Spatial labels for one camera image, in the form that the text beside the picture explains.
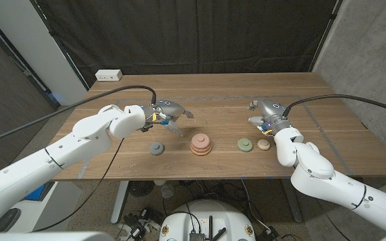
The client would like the black floor fan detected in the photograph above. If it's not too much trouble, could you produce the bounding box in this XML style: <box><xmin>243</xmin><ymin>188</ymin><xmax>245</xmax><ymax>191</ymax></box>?
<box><xmin>128</xmin><ymin>180</ymin><xmax>155</xmax><ymax>197</ymax></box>

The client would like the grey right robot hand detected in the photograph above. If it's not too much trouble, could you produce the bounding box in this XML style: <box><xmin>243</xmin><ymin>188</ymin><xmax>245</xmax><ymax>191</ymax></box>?
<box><xmin>247</xmin><ymin>99</ymin><xmax>293</xmax><ymax>137</ymax></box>

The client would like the grey tape outline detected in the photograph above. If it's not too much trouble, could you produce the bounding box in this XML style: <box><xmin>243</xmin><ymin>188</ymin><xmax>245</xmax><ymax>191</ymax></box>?
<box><xmin>78</xmin><ymin>94</ymin><xmax>354</xmax><ymax>179</ymax></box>

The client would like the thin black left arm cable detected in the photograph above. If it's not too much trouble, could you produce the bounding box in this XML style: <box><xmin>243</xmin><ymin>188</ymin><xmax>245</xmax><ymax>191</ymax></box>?
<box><xmin>34</xmin><ymin>137</ymin><xmax>125</xmax><ymax>232</ymax></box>

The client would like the white table leg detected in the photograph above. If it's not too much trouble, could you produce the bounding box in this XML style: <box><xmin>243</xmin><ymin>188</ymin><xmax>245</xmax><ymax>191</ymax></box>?
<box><xmin>111</xmin><ymin>180</ymin><xmax>130</xmax><ymax>224</ymax></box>

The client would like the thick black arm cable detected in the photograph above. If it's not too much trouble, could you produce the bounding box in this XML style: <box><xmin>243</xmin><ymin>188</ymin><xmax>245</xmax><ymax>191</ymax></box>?
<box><xmin>282</xmin><ymin>94</ymin><xmax>386</xmax><ymax>118</ymax></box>
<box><xmin>0</xmin><ymin>84</ymin><xmax>157</xmax><ymax>149</ymax></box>

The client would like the black floor power strip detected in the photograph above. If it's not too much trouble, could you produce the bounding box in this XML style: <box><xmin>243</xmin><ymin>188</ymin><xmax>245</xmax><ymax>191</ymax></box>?
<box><xmin>256</xmin><ymin>226</ymin><xmax>283</xmax><ymax>241</ymax></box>

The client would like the small blue-grey toy ring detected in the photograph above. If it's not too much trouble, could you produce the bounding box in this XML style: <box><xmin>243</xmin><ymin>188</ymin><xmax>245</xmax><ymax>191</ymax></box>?
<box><xmin>149</xmin><ymin>141</ymin><xmax>166</xmax><ymax>157</ymax></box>

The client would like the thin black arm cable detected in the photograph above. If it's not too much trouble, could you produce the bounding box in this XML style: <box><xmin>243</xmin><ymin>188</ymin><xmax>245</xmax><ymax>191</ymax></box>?
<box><xmin>34</xmin><ymin>137</ymin><xmax>125</xmax><ymax>232</ymax></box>
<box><xmin>315</xmin><ymin>199</ymin><xmax>344</xmax><ymax>241</ymax></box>

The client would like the green toy ring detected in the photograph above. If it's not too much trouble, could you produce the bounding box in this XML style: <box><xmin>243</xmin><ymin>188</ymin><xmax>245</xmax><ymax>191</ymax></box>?
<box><xmin>237</xmin><ymin>137</ymin><xmax>254</xmax><ymax>153</ymax></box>

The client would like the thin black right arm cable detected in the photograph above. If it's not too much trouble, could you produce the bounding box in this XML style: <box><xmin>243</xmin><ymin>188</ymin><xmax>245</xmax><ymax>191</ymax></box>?
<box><xmin>315</xmin><ymin>199</ymin><xmax>344</xmax><ymax>241</ymax></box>

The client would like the dusty pink toy ring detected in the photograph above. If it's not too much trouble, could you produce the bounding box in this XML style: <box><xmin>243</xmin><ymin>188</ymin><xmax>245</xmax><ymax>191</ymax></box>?
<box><xmin>192</xmin><ymin>133</ymin><xmax>211</xmax><ymax>150</ymax></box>

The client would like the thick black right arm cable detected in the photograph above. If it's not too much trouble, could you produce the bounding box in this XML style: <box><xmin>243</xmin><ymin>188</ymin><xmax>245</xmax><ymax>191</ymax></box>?
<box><xmin>282</xmin><ymin>94</ymin><xmax>386</xmax><ymax>118</ymax></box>

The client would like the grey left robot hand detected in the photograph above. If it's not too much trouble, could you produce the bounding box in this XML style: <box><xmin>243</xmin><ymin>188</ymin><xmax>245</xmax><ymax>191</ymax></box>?
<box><xmin>144</xmin><ymin>99</ymin><xmax>194</xmax><ymax>137</ymax></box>

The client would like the coral red toy ring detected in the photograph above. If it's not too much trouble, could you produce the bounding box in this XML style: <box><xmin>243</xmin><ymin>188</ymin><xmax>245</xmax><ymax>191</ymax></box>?
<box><xmin>190</xmin><ymin>142</ymin><xmax>212</xmax><ymax>154</ymax></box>

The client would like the black blue foot pedal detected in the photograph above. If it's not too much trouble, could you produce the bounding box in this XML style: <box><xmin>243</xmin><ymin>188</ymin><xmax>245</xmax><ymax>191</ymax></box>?
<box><xmin>23</xmin><ymin>183</ymin><xmax>55</xmax><ymax>202</ymax></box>

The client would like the clear plastic cup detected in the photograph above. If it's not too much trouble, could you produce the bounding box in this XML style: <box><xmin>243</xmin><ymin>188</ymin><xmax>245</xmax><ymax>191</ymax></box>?
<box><xmin>161</xmin><ymin>183</ymin><xmax>175</xmax><ymax>199</ymax></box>

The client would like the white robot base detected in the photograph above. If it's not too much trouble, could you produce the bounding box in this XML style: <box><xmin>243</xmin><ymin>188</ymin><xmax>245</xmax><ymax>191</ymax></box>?
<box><xmin>159</xmin><ymin>199</ymin><xmax>257</xmax><ymax>241</ymax></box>

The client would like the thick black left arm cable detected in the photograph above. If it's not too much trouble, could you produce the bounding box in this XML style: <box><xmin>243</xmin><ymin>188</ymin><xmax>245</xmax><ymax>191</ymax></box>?
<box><xmin>0</xmin><ymin>84</ymin><xmax>157</xmax><ymax>149</ymax></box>

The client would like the black backdrop curtain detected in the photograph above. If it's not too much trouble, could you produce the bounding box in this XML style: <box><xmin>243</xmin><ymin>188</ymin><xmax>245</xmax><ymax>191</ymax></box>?
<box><xmin>34</xmin><ymin>0</ymin><xmax>343</xmax><ymax>88</ymax></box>

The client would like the grey table leg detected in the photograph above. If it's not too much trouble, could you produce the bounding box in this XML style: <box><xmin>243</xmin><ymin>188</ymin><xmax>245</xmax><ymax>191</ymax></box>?
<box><xmin>281</xmin><ymin>179</ymin><xmax>304</xmax><ymax>224</ymax></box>

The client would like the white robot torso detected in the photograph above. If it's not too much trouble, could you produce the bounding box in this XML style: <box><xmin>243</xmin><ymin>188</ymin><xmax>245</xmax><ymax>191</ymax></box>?
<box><xmin>0</xmin><ymin>231</ymin><xmax>115</xmax><ymax>241</ymax></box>

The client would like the white power strip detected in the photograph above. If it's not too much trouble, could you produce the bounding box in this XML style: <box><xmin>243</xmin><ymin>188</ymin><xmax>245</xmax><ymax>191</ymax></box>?
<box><xmin>94</xmin><ymin>69</ymin><xmax>123</xmax><ymax>82</ymax></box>

